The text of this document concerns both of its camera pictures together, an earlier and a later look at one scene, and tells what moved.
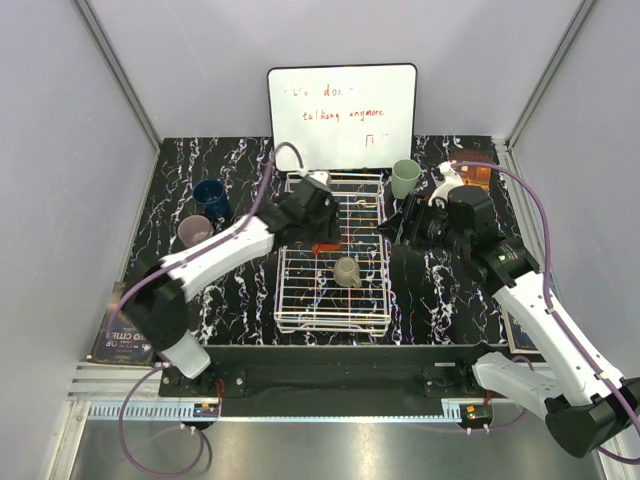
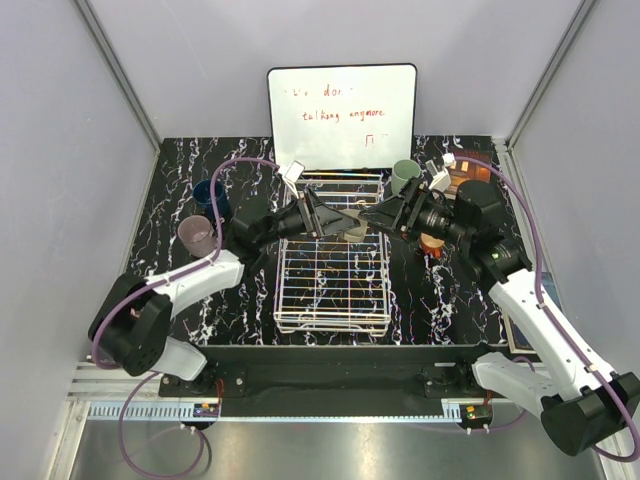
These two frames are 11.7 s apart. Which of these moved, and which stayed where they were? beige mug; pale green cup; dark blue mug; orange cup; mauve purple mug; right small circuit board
Moved: orange cup; beige mug
Stayed: right small circuit board; mauve purple mug; dark blue mug; pale green cup
